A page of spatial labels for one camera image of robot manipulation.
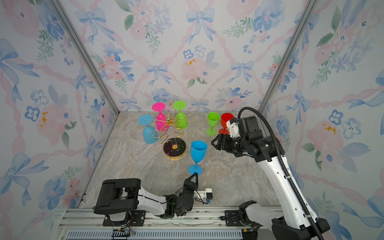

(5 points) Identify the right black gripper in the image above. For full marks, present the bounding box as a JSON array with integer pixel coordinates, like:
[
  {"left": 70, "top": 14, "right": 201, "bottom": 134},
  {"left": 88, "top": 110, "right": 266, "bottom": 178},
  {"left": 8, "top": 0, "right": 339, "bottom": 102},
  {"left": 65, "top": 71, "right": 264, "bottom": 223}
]
[{"left": 211, "top": 134, "right": 249, "bottom": 154}]

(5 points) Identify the bright blue wine glass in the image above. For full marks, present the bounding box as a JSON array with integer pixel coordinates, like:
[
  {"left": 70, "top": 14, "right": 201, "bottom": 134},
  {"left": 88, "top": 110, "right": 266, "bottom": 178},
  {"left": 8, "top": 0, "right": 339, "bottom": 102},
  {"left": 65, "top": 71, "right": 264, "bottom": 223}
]
[{"left": 189, "top": 141, "right": 208, "bottom": 175}]

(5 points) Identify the green wine glass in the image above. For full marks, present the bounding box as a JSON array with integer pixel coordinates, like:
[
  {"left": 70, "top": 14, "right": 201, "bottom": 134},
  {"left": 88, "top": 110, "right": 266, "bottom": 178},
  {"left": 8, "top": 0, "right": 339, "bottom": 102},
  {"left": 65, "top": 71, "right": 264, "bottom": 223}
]
[
  {"left": 206, "top": 112, "right": 220, "bottom": 136},
  {"left": 173, "top": 101, "right": 188, "bottom": 130}
]

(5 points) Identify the red wine glass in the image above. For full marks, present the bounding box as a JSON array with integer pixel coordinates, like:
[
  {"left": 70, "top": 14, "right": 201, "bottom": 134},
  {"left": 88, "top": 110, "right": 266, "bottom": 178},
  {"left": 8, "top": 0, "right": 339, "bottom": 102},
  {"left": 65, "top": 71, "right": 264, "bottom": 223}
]
[{"left": 219, "top": 113, "right": 234, "bottom": 135}]

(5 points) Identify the teal blue wine glass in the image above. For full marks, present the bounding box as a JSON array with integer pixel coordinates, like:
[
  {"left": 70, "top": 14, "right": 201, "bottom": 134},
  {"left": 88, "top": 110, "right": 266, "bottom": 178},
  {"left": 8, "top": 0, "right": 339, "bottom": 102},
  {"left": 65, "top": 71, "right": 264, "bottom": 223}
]
[{"left": 138, "top": 115, "right": 158, "bottom": 144}]

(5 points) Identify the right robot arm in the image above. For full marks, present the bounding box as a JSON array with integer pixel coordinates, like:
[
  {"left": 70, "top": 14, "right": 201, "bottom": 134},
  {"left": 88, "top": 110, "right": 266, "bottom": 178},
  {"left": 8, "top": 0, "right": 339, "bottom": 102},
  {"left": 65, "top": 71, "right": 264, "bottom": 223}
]
[{"left": 211, "top": 116, "right": 330, "bottom": 240}]

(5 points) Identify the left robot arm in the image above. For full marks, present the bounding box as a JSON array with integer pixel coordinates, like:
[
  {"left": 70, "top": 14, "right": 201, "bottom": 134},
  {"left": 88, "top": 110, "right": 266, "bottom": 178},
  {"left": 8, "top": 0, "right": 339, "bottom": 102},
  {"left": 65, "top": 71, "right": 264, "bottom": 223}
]
[{"left": 93, "top": 173, "right": 199, "bottom": 219}]

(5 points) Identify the pink wine glass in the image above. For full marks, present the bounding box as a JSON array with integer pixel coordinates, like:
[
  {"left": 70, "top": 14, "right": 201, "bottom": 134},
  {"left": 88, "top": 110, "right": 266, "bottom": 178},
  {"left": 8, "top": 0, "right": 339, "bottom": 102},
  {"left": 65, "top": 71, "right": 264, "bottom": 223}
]
[{"left": 152, "top": 103, "right": 169, "bottom": 132}]

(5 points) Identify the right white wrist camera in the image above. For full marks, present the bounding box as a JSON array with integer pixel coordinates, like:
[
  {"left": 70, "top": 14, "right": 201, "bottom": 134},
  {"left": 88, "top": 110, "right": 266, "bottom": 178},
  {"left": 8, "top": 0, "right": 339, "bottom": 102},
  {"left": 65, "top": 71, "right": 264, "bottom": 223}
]
[{"left": 226, "top": 118, "right": 240, "bottom": 138}]

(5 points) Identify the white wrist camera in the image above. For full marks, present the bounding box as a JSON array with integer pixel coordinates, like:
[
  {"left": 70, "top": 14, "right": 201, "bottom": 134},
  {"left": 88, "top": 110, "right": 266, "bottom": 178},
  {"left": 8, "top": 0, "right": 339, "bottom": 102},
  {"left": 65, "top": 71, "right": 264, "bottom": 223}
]
[
  {"left": 226, "top": 118, "right": 240, "bottom": 138},
  {"left": 194, "top": 188, "right": 213, "bottom": 204}
]

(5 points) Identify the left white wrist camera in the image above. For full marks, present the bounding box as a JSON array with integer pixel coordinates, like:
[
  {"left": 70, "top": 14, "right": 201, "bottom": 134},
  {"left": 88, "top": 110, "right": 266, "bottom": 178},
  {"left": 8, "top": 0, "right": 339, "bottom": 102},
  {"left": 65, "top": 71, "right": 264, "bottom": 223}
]
[{"left": 194, "top": 188, "right": 213, "bottom": 204}]

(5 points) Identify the gold wire wine glass rack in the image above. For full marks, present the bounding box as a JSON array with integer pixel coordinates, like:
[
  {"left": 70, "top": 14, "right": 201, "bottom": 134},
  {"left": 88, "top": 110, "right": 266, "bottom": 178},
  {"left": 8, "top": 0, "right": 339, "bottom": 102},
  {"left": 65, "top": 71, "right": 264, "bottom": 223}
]
[{"left": 152, "top": 114, "right": 187, "bottom": 161}]

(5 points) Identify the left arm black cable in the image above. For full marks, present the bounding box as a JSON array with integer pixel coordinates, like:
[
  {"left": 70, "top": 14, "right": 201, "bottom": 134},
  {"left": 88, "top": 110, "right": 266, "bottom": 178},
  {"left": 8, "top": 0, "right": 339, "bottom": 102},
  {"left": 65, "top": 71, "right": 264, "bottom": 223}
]
[{"left": 91, "top": 191, "right": 169, "bottom": 211}]

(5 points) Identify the black corrugated cable conduit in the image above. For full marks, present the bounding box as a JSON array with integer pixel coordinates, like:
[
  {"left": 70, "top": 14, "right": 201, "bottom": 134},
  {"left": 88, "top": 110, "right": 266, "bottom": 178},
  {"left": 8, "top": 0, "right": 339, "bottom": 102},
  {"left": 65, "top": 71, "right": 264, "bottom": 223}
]
[{"left": 237, "top": 106, "right": 325, "bottom": 240}]

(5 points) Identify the right aluminium corner post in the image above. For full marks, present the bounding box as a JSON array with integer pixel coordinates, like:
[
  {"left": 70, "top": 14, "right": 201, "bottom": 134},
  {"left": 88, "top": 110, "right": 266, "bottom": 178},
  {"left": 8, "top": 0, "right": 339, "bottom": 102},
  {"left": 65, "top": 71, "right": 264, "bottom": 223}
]
[{"left": 259, "top": 0, "right": 318, "bottom": 113}]

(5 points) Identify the aluminium corner post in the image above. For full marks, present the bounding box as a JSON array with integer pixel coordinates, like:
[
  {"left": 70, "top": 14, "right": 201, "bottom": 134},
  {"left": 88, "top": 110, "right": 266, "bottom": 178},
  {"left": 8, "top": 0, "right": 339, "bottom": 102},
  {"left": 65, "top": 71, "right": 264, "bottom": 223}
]
[
  {"left": 48, "top": 0, "right": 120, "bottom": 115},
  {"left": 259, "top": 0, "right": 318, "bottom": 113}
]

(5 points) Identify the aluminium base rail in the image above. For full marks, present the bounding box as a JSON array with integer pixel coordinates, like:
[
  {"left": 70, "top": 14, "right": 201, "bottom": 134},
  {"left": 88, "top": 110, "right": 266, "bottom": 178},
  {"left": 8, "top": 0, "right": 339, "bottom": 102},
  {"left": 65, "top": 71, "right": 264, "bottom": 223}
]
[{"left": 58, "top": 206, "right": 319, "bottom": 240}]

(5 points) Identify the left aluminium corner post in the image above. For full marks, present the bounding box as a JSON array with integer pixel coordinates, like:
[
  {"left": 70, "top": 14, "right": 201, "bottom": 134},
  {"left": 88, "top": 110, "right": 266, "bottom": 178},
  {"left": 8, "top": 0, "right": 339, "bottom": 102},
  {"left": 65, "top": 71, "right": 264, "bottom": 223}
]
[{"left": 48, "top": 0, "right": 120, "bottom": 115}]

